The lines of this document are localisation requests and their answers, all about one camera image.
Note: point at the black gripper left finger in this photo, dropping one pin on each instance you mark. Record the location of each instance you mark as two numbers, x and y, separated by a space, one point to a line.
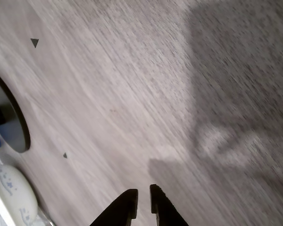
119 209

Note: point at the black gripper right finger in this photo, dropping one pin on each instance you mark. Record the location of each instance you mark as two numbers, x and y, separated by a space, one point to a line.
165 207

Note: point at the small black triangle sticker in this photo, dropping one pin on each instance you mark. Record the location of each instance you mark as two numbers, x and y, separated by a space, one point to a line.
65 155
34 42

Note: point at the white bowl blue floral print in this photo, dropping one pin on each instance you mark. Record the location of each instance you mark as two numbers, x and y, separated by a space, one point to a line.
11 193

